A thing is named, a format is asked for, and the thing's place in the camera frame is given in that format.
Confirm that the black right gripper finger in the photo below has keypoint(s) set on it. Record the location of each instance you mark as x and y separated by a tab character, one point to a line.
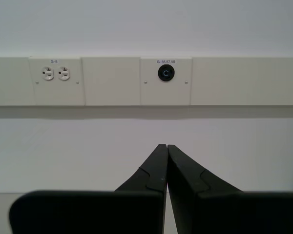
100	212
234	212

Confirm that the cream duplex outlet plate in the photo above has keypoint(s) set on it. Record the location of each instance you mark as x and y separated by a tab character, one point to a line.
58	95

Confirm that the cream blank cover plate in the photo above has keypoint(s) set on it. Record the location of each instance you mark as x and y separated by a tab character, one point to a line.
111	80

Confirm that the cream round socket plate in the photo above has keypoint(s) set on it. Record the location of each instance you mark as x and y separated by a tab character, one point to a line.
166	95

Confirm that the white power receptacle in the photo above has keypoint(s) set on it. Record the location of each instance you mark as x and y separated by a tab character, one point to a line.
47	73
64	73

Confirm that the black round twist-lock socket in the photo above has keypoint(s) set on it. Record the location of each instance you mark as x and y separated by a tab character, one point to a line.
166	73

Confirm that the short G-8 outlet label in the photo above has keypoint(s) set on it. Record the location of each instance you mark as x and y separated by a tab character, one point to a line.
54	61

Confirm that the long G-55 outlet label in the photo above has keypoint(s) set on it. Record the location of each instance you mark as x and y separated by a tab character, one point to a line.
166	61

